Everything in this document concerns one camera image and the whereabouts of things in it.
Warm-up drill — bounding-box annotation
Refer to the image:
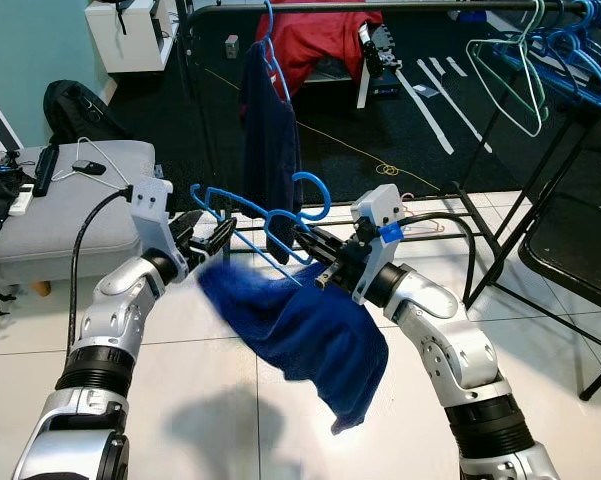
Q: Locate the blue plastic hanger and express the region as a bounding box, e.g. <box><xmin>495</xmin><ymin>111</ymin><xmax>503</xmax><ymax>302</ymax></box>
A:
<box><xmin>545</xmin><ymin>0</ymin><xmax>601</xmax><ymax>111</ymax></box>
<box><xmin>190</xmin><ymin>172</ymin><xmax>333</xmax><ymax>291</ymax></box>
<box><xmin>258</xmin><ymin>0</ymin><xmax>293</xmax><ymax>106</ymax></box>
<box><xmin>525</xmin><ymin>0</ymin><xmax>601</xmax><ymax>96</ymax></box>

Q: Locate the royal blue shirt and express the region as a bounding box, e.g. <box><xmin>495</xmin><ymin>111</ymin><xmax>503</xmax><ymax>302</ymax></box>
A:
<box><xmin>197</xmin><ymin>258</ymin><xmax>389</xmax><ymax>434</ymax></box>

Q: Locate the pink hanger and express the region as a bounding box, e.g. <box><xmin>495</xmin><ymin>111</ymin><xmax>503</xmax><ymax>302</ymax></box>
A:
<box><xmin>398</xmin><ymin>193</ymin><xmax>453</xmax><ymax>238</ymax></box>

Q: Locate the pale green plastic hanger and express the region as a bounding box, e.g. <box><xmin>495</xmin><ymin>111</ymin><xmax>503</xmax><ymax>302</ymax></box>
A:
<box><xmin>475</xmin><ymin>0</ymin><xmax>548</xmax><ymax>138</ymax></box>

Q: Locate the navy printed t-shirt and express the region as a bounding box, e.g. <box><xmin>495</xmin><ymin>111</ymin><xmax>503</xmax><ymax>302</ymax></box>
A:
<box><xmin>240</xmin><ymin>40</ymin><xmax>303</xmax><ymax>266</ymax></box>

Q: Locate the grey ottoman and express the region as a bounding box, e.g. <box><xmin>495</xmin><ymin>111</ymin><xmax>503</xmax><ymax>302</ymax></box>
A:
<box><xmin>0</xmin><ymin>140</ymin><xmax>159</xmax><ymax>296</ymax></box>

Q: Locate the black key fob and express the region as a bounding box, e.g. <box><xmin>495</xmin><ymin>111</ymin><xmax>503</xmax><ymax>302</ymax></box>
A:
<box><xmin>72</xmin><ymin>160</ymin><xmax>107</xmax><ymax>177</ymax></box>

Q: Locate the black backpack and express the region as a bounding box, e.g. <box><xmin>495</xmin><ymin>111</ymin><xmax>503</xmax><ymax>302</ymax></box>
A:
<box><xmin>43</xmin><ymin>80</ymin><xmax>133</xmax><ymax>148</ymax></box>

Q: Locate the black remote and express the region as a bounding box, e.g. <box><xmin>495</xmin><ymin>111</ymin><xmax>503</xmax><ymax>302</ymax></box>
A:
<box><xmin>35</xmin><ymin>145</ymin><xmax>61</xmax><ymax>197</ymax></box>

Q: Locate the white power strip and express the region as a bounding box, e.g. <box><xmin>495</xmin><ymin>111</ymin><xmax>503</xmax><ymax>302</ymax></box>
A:
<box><xmin>10</xmin><ymin>185</ymin><xmax>36</xmax><ymax>216</ymax></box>

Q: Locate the red cloth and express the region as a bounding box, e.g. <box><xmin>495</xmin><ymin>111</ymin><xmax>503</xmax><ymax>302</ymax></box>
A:
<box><xmin>270</xmin><ymin>10</ymin><xmax>383</xmax><ymax>96</ymax></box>

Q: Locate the white cabinet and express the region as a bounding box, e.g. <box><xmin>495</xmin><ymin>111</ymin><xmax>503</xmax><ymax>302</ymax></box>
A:
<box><xmin>85</xmin><ymin>0</ymin><xmax>181</xmax><ymax>74</ymax></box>

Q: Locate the black device on white stand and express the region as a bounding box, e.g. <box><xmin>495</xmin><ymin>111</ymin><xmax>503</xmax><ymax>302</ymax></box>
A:
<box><xmin>356</xmin><ymin>20</ymin><xmax>403</xmax><ymax>109</ymax></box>

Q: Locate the black folding chair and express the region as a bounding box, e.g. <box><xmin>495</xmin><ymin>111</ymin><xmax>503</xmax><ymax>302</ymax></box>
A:
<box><xmin>518</xmin><ymin>95</ymin><xmax>601</xmax><ymax>401</ymax></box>

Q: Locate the black metal clothes rack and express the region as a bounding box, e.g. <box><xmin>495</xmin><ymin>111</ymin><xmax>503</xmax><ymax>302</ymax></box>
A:
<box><xmin>175</xmin><ymin>0</ymin><xmax>601</xmax><ymax>311</ymax></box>

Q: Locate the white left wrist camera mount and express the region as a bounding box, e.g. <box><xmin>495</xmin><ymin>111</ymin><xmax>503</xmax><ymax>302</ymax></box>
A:
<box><xmin>130</xmin><ymin>178</ymin><xmax>189</xmax><ymax>281</ymax></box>

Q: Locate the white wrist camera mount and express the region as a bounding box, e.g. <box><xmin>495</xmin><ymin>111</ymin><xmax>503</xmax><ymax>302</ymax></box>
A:
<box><xmin>130</xmin><ymin>178</ymin><xmax>189</xmax><ymax>281</ymax></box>
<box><xmin>350</xmin><ymin>184</ymin><xmax>406</xmax><ymax>304</ymax></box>

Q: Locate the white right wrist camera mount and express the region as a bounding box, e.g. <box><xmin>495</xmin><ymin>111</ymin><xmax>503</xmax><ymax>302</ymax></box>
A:
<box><xmin>350</xmin><ymin>184</ymin><xmax>406</xmax><ymax>304</ymax></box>

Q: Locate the white wire hanger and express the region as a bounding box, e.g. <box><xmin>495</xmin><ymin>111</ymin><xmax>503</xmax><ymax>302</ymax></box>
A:
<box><xmin>50</xmin><ymin>138</ymin><xmax>131</xmax><ymax>187</ymax></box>

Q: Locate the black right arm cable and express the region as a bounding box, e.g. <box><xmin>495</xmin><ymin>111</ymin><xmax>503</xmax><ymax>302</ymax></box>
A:
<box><xmin>395</xmin><ymin>210</ymin><xmax>481</xmax><ymax>301</ymax></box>

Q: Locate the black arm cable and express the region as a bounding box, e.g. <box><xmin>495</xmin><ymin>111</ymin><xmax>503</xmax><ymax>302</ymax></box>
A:
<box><xmin>395</xmin><ymin>210</ymin><xmax>481</xmax><ymax>301</ymax></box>
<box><xmin>68</xmin><ymin>185</ymin><xmax>136</xmax><ymax>351</ymax></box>

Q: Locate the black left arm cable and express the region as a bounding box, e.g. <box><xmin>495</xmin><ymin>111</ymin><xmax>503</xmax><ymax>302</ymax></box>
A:
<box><xmin>68</xmin><ymin>185</ymin><xmax>136</xmax><ymax>351</ymax></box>

